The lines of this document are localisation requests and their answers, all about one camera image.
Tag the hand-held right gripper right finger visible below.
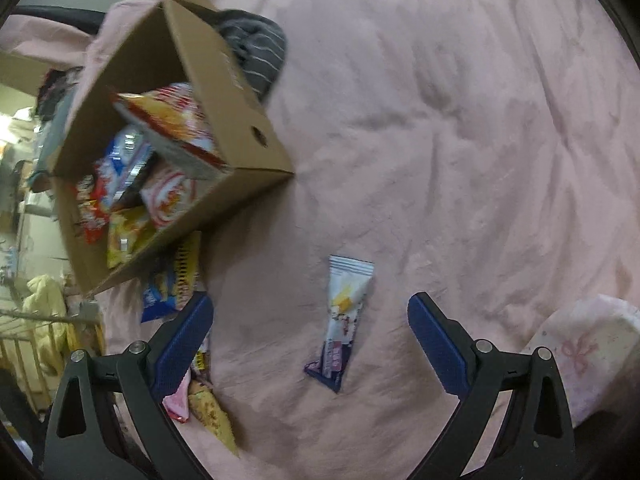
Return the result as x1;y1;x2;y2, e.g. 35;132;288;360
406;291;581;480

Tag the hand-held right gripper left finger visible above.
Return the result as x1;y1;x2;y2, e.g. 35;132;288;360
42;291;216;480

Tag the small yellow black snack packet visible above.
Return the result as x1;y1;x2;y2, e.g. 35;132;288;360
191;332;212;388

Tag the pink snack packet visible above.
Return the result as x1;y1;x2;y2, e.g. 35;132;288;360
162;367;193;423

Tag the blue yellow snack packet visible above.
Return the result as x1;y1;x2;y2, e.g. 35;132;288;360
140;230;202;324

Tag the yellow orange printed snack packet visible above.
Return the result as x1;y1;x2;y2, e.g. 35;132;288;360
186;379;241;458

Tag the white blue snack bar packet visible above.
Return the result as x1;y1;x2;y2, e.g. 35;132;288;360
303;255;376;394

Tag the plain yellow snack packet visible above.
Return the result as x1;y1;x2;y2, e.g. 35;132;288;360
106;205;157;270

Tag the large white red snack bag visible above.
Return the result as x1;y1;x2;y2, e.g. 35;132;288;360
139;162;198;231

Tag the white blue red snack packet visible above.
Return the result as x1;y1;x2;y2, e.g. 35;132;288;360
92;126;156;211

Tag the white red blue chip bag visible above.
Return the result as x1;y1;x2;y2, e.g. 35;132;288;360
110;82;232;182

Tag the brown cardboard box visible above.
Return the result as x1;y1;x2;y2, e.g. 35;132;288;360
52;0;296;297

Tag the yellow jacket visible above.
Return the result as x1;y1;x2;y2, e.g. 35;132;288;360
21;274;72;378

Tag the metal rack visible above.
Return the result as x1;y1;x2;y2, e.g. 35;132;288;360
0;255;103;411

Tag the pink floral pillow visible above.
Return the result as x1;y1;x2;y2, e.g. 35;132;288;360
519;294;640;427

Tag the pile of clothes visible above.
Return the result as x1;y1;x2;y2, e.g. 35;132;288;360
34;66;86;126

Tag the grey striped cloth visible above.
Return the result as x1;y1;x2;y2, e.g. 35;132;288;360
215;8;289;107

